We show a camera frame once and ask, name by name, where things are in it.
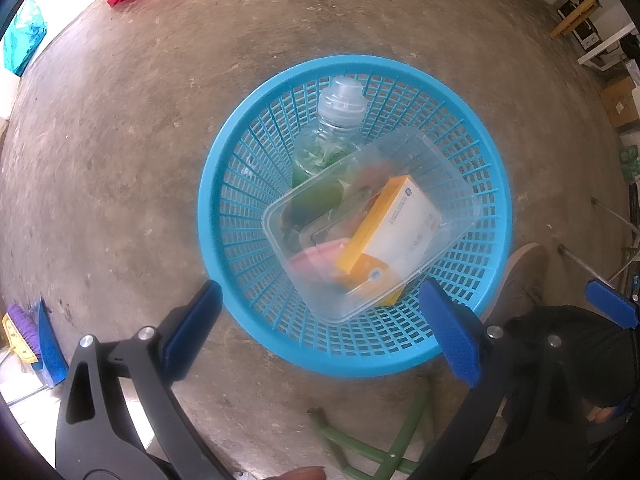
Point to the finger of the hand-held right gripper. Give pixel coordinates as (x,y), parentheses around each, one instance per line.
(610,302)
(621,405)

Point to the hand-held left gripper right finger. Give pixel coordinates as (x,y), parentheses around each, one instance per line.
(450,332)

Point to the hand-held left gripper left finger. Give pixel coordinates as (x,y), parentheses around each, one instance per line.
(192,327)

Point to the blue plastic basket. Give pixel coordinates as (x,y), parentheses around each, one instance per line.
(209,220)

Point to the orange medicine box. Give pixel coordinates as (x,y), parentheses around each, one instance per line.
(395,230)

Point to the clear plastic container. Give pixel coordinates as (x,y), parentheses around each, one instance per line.
(300,270)

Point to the pink sponge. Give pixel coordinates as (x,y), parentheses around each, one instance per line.
(320,255)

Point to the green plastic bottle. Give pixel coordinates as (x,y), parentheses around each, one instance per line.
(325,150)

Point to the person's left hand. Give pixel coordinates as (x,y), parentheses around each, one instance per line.
(300,474)

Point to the metal table legs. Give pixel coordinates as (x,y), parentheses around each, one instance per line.
(580,262)

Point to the tan shoe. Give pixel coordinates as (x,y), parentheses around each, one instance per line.
(520,275)

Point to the green printed carton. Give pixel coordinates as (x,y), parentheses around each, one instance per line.
(631,162)

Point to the blue dustpan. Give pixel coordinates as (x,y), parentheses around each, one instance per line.
(50,345)

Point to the green stool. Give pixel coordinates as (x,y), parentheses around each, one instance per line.
(350,442)

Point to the purple and yellow brush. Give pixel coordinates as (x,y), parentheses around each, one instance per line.
(22,332)

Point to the small cardboard box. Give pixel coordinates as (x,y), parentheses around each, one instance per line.
(620,102)

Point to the white metal table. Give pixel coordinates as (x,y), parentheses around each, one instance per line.
(600,52)

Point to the small toaster oven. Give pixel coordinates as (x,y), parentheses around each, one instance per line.
(582,30)

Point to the blue plastic bag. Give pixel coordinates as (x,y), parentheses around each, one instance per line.
(25,35)

